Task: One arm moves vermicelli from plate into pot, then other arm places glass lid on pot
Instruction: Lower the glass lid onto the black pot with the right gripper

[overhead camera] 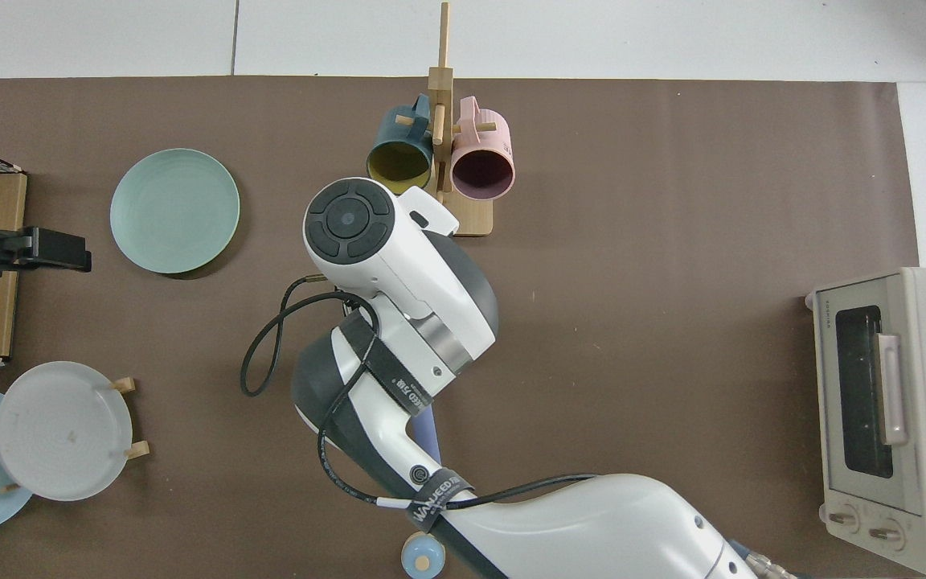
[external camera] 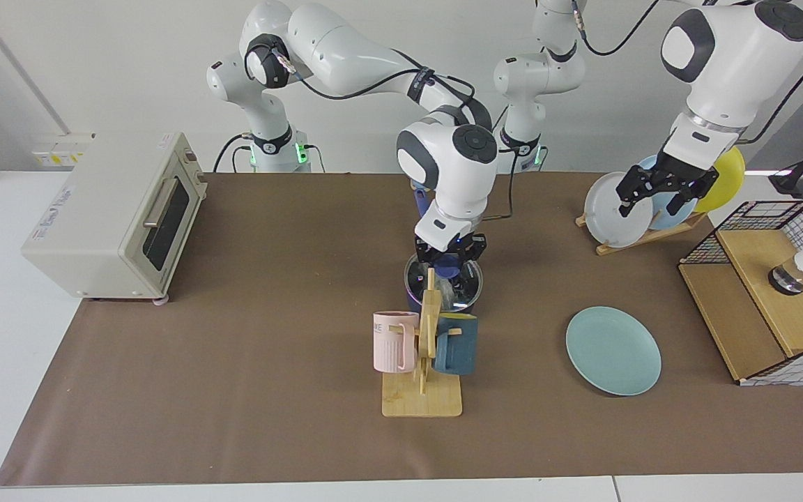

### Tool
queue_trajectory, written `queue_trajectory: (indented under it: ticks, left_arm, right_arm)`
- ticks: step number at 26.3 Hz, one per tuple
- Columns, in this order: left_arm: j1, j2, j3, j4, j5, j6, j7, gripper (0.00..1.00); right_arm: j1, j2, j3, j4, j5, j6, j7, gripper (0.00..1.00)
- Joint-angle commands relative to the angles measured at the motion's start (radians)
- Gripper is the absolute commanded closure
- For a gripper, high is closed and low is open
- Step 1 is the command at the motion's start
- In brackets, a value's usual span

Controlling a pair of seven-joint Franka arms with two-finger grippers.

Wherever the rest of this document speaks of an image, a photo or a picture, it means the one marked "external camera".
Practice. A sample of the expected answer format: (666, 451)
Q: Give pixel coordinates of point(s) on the glass lid with blue knob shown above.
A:
(447, 268)

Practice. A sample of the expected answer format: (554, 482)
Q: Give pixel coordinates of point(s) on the light blue plate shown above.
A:
(663, 209)

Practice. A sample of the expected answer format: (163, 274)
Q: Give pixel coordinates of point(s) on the white plate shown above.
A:
(607, 216)

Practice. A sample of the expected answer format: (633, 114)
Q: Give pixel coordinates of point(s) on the wooden plate rack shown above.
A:
(642, 238)

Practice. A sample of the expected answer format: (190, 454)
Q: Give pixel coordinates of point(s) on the yellow plate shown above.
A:
(729, 174)

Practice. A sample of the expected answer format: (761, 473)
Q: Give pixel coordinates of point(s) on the green plate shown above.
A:
(614, 352)

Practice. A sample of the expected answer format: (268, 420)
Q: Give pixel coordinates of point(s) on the teal mug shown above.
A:
(457, 348)

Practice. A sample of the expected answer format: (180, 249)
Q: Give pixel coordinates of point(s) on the pink mug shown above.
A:
(394, 345)

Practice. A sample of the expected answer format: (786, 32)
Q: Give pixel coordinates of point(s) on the wooden cup stand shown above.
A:
(422, 401)

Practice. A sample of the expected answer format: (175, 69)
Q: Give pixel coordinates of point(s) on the brown table cloth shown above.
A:
(269, 390)

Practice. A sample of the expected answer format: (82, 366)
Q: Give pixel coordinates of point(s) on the pale toaster oven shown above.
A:
(95, 223)

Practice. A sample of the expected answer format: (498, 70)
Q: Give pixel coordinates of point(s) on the white wall socket strip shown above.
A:
(60, 150)

